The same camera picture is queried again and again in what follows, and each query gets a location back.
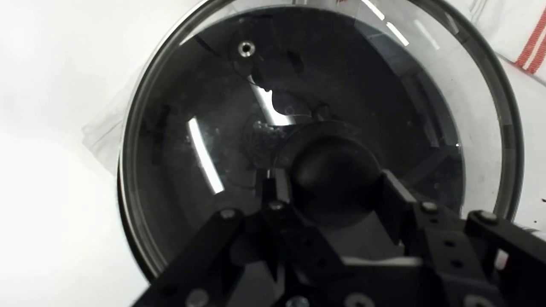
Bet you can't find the glass lid with black knob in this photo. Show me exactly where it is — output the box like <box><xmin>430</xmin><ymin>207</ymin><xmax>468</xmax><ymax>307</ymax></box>
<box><xmin>116</xmin><ymin>0</ymin><xmax>526</xmax><ymax>284</ymax></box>

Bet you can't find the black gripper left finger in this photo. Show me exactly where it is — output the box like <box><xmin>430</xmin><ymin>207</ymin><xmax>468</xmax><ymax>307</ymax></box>
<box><xmin>133</xmin><ymin>169</ymin><xmax>346</xmax><ymax>307</ymax></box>

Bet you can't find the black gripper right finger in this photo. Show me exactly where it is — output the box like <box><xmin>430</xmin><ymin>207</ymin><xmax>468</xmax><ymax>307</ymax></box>
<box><xmin>381</xmin><ymin>169</ymin><xmax>546</xmax><ymax>307</ymax></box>

